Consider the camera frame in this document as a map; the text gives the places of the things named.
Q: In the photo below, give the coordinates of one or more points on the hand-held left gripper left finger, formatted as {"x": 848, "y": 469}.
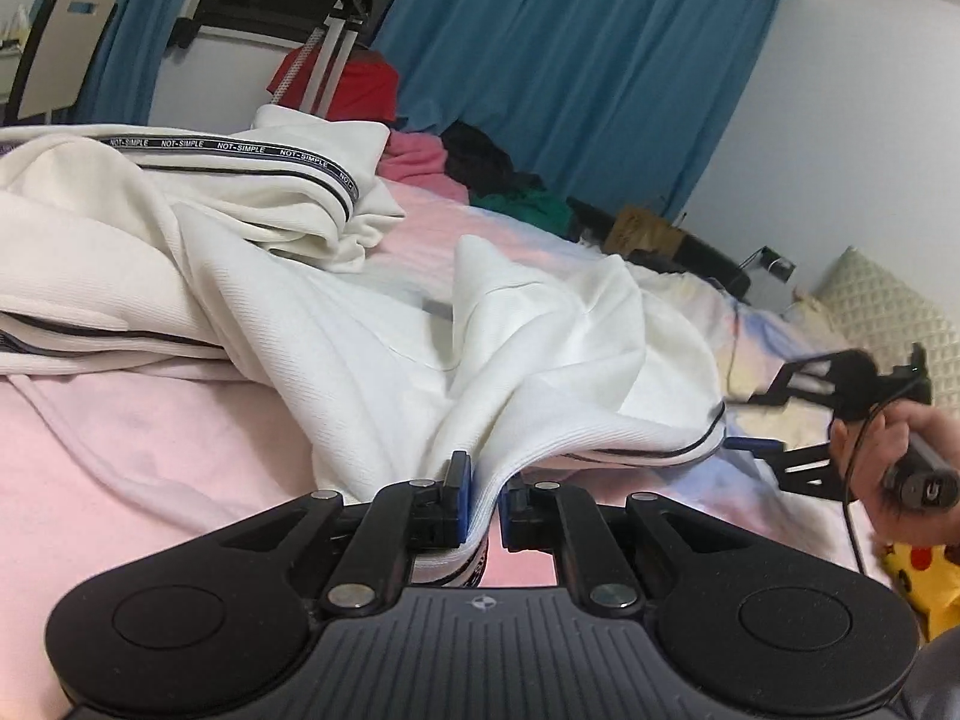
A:
{"x": 459, "y": 501}

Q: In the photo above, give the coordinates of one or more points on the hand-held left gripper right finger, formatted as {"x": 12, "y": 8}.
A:
{"x": 514, "y": 511}

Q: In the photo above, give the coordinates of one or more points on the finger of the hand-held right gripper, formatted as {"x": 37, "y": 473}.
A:
{"x": 795, "y": 379}
{"x": 780, "y": 459}

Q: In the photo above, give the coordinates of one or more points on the white garment with black stripe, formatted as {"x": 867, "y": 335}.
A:
{"x": 315, "y": 315}

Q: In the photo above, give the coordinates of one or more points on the person's right hand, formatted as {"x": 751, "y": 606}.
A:
{"x": 870, "y": 465}

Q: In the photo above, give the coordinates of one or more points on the cream quilted pillow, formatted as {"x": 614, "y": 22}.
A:
{"x": 892, "y": 307}

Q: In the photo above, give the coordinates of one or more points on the black bag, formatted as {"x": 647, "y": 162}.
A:
{"x": 712, "y": 262}

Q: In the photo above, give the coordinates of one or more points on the yellow plush toy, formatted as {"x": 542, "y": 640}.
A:
{"x": 934, "y": 581}

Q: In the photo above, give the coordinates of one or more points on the brown cardboard box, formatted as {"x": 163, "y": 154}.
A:
{"x": 641, "y": 234}

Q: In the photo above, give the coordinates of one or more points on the green cloth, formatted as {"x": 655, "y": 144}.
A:
{"x": 532, "y": 206}

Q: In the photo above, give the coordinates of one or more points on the pink pastel bed sheet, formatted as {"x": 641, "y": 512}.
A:
{"x": 150, "y": 457}

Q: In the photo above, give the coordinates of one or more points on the pink cloth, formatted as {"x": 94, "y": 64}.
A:
{"x": 420, "y": 161}

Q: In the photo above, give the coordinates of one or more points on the black cloth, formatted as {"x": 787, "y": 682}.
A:
{"x": 480, "y": 157}

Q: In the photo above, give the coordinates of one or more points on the blue curtain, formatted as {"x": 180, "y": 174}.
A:
{"x": 142, "y": 22}
{"x": 585, "y": 67}

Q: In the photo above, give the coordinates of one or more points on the red cloth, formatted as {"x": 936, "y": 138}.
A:
{"x": 367, "y": 94}

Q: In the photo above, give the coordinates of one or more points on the silver tripod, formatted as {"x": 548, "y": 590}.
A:
{"x": 330, "y": 52}

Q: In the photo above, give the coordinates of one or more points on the black and white chair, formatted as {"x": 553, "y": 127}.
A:
{"x": 67, "y": 67}

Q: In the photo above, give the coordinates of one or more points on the wall socket with plug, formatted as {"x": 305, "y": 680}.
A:
{"x": 776, "y": 264}

